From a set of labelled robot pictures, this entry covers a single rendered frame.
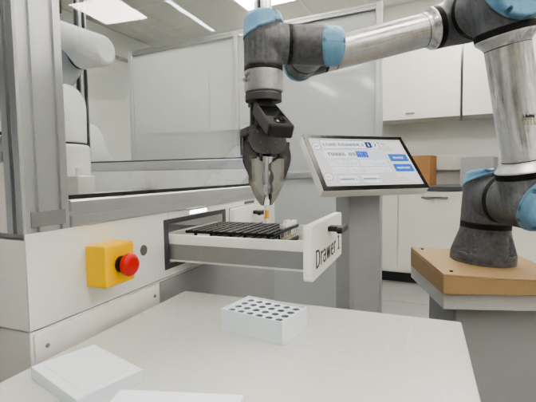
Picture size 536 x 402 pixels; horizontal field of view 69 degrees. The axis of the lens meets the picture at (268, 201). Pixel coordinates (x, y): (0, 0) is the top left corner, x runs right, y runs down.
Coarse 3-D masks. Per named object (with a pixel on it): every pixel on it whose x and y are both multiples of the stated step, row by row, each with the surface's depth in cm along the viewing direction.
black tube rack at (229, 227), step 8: (216, 224) 101; (224, 224) 101; (232, 224) 102; (240, 224) 101; (248, 224) 102; (256, 224) 101; (264, 224) 100; (272, 224) 101; (192, 232) 91; (200, 232) 90; (208, 232) 89; (216, 232) 89; (224, 232) 88; (232, 232) 87; (240, 232) 88; (248, 232) 87; (256, 232) 87; (264, 232) 87
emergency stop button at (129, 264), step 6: (126, 258) 66; (132, 258) 67; (138, 258) 69; (120, 264) 66; (126, 264) 66; (132, 264) 67; (138, 264) 69; (120, 270) 66; (126, 270) 66; (132, 270) 67
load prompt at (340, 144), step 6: (324, 144) 171; (330, 144) 172; (336, 144) 173; (342, 144) 174; (348, 144) 175; (354, 144) 176; (360, 144) 177; (366, 144) 178; (372, 144) 179; (378, 144) 180
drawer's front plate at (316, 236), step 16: (320, 224) 81; (336, 224) 95; (304, 240) 75; (320, 240) 81; (336, 240) 96; (304, 256) 75; (320, 256) 81; (336, 256) 96; (304, 272) 76; (320, 272) 81
